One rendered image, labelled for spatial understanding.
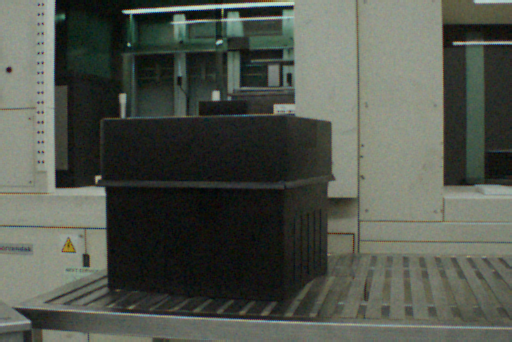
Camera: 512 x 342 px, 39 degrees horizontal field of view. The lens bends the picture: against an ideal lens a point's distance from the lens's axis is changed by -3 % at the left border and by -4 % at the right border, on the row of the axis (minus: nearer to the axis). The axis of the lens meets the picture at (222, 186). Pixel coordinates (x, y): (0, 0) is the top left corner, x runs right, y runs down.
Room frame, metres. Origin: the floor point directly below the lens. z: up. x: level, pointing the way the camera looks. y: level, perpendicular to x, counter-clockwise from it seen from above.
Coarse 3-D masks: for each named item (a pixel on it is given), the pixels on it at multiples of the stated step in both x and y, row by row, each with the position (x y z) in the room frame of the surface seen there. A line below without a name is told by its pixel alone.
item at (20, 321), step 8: (0, 304) 0.96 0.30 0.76; (0, 312) 0.91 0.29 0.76; (8, 312) 0.91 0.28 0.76; (16, 312) 0.91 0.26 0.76; (0, 320) 0.87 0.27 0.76; (8, 320) 0.87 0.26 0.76; (16, 320) 0.87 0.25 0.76; (24, 320) 0.87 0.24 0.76; (0, 328) 0.85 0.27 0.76; (8, 328) 0.85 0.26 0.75; (16, 328) 0.86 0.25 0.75; (24, 328) 0.86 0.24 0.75; (0, 336) 0.86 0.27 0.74; (8, 336) 0.86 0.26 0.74; (16, 336) 0.87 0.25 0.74
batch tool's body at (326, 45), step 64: (0, 0) 1.65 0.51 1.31; (64, 0) 2.11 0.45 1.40; (128, 0) 2.10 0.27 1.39; (192, 0) 2.06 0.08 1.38; (256, 0) 2.01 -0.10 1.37; (320, 0) 1.43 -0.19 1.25; (0, 64) 1.65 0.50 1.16; (128, 64) 2.10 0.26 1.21; (320, 64) 1.43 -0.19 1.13; (0, 128) 1.65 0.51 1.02; (64, 128) 1.87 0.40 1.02; (0, 192) 1.66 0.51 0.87; (64, 192) 1.69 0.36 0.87; (0, 256) 1.65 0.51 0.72; (64, 256) 1.61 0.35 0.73
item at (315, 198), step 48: (144, 192) 1.06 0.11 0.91; (192, 192) 1.03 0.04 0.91; (240, 192) 1.00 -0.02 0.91; (288, 192) 1.01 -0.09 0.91; (144, 240) 1.06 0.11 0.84; (192, 240) 1.03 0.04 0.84; (240, 240) 1.00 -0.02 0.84; (288, 240) 1.01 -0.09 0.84; (144, 288) 1.06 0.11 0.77; (192, 288) 1.03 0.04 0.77; (240, 288) 1.00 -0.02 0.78; (288, 288) 1.01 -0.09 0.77
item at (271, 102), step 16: (272, 64) 2.11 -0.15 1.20; (288, 64) 2.16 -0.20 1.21; (272, 80) 2.11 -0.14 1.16; (240, 96) 2.04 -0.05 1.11; (256, 96) 2.03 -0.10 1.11; (272, 96) 2.02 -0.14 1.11; (288, 96) 2.01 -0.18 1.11; (256, 112) 2.03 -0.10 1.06; (272, 112) 2.02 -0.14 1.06; (288, 112) 2.01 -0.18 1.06
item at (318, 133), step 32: (128, 128) 1.06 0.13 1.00; (160, 128) 1.04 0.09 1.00; (192, 128) 1.02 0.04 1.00; (224, 128) 1.01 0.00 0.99; (256, 128) 0.99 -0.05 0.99; (288, 128) 0.99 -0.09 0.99; (320, 128) 1.16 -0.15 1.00; (128, 160) 1.06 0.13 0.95; (160, 160) 1.04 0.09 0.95; (192, 160) 1.02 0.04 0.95; (224, 160) 1.01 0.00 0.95; (256, 160) 0.99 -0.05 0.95; (288, 160) 0.99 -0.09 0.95; (320, 160) 1.16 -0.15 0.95
